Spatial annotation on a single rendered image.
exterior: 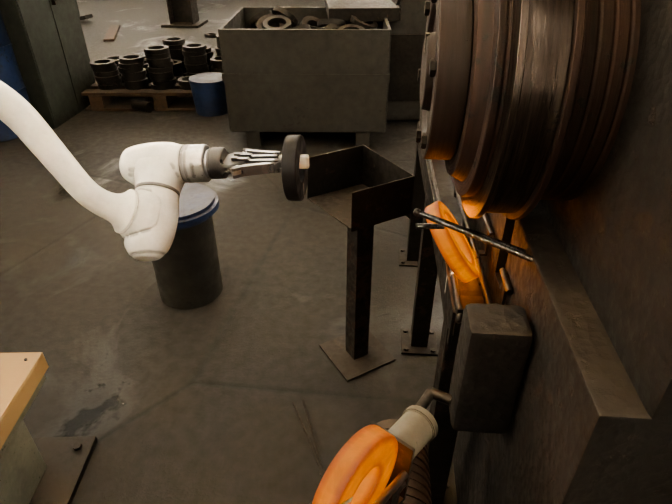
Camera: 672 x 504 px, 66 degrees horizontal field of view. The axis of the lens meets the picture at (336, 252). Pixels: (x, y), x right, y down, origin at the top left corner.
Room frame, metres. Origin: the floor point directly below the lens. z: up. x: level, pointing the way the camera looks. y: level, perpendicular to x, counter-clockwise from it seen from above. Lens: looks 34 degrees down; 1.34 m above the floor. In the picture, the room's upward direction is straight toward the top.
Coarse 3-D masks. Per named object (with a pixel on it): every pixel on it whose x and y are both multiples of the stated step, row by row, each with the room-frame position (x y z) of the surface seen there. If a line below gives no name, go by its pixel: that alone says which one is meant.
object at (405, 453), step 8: (376, 424) 0.49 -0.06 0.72; (400, 440) 0.46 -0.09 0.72; (400, 448) 0.45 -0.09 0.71; (408, 448) 0.45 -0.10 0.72; (400, 456) 0.45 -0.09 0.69; (408, 456) 0.44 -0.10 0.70; (400, 464) 0.45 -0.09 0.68; (408, 464) 0.44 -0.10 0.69; (392, 472) 0.45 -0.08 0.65; (408, 472) 0.44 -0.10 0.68; (392, 480) 0.45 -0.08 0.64; (408, 480) 0.44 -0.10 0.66
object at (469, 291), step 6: (462, 282) 0.90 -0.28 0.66; (468, 282) 0.90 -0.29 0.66; (474, 282) 0.90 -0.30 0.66; (462, 288) 0.88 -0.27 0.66; (468, 288) 0.88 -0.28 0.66; (474, 288) 0.88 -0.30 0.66; (480, 288) 0.88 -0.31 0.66; (462, 294) 0.86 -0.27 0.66; (468, 294) 0.86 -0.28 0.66; (474, 294) 0.86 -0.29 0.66; (480, 294) 0.86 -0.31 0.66; (462, 300) 0.84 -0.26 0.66; (468, 300) 0.84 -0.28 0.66; (474, 300) 0.84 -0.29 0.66; (480, 300) 0.84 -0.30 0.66; (462, 306) 0.82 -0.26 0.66
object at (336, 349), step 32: (320, 160) 1.46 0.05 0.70; (352, 160) 1.52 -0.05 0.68; (384, 160) 1.44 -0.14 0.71; (320, 192) 1.46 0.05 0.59; (352, 192) 1.21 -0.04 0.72; (384, 192) 1.26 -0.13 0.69; (352, 224) 1.21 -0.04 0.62; (352, 256) 1.34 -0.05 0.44; (352, 288) 1.33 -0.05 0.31; (352, 320) 1.33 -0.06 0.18; (352, 352) 1.32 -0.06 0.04; (384, 352) 1.35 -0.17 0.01
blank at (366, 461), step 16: (368, 432) 0.43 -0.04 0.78; (384, 432) 0.44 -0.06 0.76; (352, 448) 0.40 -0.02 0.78; (368, 448) 0.40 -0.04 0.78; (384, 448) 0.42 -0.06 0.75; (336, 464) 0.38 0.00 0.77; (352, 464) 0.38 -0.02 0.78; (368, 464) 0.39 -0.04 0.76; (384, 464) 0.43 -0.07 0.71; (336, 480) 0.37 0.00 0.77; (352, 480) 0.37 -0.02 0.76; (368, 480) 0.42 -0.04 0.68; (384, 480) 0.43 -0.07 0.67; (320, 496) 0.36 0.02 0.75; (336, 496) 0.35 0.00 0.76; (352, 496) 0.37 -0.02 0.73; (368, 496) 0.40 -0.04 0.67
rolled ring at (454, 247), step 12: (432, 204) 0.97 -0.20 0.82; (444, 216) 0.93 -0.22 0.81; (444, 228) 0.88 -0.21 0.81; (444, 240) 0.87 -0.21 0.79; (456, 240) 0.99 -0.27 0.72; (444, 252) 0.86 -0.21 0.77; (456, 252) 0.85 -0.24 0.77; (468, 252) 0.95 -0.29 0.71; (456, 264) 0.85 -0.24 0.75; (468, 264) 0.86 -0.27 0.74; (468, 276) 0.85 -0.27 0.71
